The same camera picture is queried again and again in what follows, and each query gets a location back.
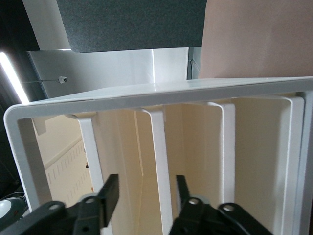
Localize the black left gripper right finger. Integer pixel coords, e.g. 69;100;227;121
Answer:
168;175;272;235

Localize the white drawer cabinet housing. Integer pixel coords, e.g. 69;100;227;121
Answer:
3;75;313;235

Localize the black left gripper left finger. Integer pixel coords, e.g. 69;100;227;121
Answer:
0;173;120;235

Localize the bright ceiling light strip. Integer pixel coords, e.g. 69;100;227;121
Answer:
0;51;28;103

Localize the dark grey acoustic panel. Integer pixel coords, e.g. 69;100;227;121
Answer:
56;0;207;53

